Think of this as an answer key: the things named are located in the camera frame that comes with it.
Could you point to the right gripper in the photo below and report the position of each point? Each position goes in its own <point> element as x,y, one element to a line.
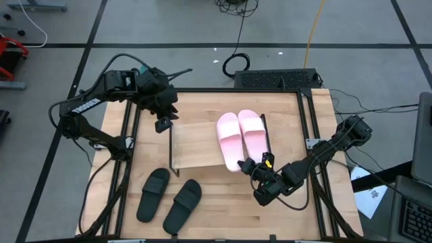
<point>266,177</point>

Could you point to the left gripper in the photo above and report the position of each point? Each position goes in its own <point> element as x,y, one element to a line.
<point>157,91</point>

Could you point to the pink slide sandal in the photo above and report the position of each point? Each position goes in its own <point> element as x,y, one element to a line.
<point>229,141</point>
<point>253,135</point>

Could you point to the black slide sandal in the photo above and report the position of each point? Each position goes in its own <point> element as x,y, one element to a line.
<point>152,195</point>
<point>182,207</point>

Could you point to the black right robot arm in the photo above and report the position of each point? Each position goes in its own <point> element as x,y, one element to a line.
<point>324,152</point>

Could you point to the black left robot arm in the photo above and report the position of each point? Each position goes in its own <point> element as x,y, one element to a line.
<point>84,106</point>

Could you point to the green plant in white pot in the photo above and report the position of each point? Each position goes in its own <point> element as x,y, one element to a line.
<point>143,69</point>

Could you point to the black keyboard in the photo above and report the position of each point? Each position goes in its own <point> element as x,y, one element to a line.
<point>270,79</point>

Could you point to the white paper sheet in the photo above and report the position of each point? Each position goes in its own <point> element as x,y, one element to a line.
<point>368,199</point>

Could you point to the black desk bar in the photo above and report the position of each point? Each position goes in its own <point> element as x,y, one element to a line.
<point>381,177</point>

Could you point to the grey laptop with black keyboard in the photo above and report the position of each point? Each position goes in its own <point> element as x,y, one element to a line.
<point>395,209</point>

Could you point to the grey flat monitor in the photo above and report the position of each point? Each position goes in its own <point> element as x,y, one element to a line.
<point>423,141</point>

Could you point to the grey metal furniture foot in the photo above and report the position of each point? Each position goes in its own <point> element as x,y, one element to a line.
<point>40,6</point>

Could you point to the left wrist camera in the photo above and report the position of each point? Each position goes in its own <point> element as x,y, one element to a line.
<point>163,125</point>

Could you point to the wooden shelf with black frame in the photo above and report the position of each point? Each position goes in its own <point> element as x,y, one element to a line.
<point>195,145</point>

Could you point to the black aluminium table frame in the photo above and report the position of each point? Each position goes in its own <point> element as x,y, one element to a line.
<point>219,90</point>

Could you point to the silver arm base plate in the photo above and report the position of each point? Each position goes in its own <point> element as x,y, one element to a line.
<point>310,143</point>

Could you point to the red metal frame cart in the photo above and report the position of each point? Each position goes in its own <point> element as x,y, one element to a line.
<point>15,42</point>

